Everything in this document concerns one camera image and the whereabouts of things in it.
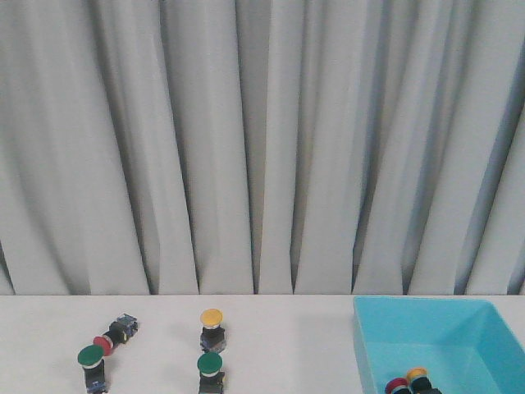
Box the red push button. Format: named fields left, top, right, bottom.
left=93, top=314, right=139, bottom=356
left=385, top=377, right=412, bottom=394

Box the yellow push button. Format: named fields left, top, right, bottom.
left=406, top=367, right=441, bottom=394
left=200, top=309, right=226, bottom=354

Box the light blue plastic box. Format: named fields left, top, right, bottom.
left=354, top=295, right=524, bottom=393

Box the grey pleated curtain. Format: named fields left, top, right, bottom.
left=1, top=1, right=524, bottom=295

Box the right green push button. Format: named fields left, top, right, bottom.
left=197, top=352, right=225, bottom=394

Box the green push button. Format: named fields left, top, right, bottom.
left=77, top=345, right=107, bottom=394
left=197, top=352, right=225, bottom=394

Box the lying red push button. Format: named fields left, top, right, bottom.
left=93, top=314, right=139, bottom=356

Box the left green push button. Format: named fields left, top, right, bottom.
left=77, top=345, right=107, bottom=394

